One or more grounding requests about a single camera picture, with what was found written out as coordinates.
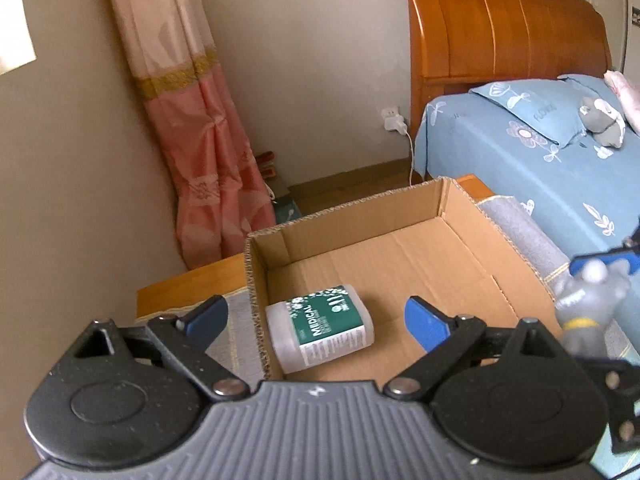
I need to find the grey hippo figurine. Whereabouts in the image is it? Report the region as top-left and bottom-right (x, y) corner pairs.
(554, 258), (630, 359)

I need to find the white medical bottle green label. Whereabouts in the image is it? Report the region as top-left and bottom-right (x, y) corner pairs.
(266, 284), (374, 375)

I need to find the grey and teal blanket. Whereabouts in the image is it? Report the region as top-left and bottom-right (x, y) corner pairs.
(207, 196), (639, 476)

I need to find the wooden bedside table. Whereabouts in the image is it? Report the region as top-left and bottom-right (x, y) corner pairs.
(136, 178), (498, 326)

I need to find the blue floral bed sheet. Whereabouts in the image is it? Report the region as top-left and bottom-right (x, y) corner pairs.
(414, 74), (639, 256)

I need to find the brown cardboard box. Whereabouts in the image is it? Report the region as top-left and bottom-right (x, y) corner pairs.
(244, 178), (561, 385)

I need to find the grey plush toy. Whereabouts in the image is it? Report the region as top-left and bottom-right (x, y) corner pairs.
(579, 96), (626, 150)

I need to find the pink patterned curtain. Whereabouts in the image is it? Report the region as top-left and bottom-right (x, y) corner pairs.
(111, 0), (276, 269)

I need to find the pink pillow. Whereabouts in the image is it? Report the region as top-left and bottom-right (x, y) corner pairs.
(604, 70), (640, 134)

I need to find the blue floral pillow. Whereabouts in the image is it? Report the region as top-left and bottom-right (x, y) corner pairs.
(470, 79), (587, 148)

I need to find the wooden bed headboard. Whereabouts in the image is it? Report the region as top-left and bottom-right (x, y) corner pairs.
(408, 0), (613, 128)

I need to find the white charger with cable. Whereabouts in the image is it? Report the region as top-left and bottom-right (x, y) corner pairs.
(381, 106), (423, 186)

